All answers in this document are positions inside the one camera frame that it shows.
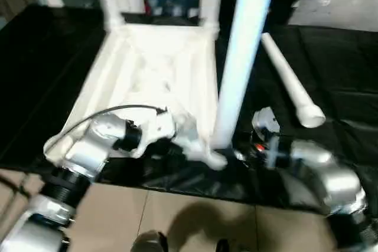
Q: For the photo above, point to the white plastic table top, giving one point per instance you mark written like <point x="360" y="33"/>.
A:
<point x="147" y="66"/>

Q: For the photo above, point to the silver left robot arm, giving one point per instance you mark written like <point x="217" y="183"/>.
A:
<point x="85" y="151"/>

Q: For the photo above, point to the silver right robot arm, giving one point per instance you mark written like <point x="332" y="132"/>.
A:
<point x="330" y="175"/>

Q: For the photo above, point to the black work mat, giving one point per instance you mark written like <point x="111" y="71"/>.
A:
<point x="44" y="72"/>

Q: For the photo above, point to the small red bottle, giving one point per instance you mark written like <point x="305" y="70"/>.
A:
<point x="146" y="5"/>

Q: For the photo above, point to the grey cushion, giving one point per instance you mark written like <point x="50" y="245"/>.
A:
<point x="339" y="1"/>

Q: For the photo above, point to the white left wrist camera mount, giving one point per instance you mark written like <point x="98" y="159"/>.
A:
<point x="159" y="125"/>

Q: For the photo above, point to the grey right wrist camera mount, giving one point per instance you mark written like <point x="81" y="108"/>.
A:
<point x="265" y="119"/>

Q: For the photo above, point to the black metal frame bar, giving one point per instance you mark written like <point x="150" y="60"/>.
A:
<point x="14" y="187"/>

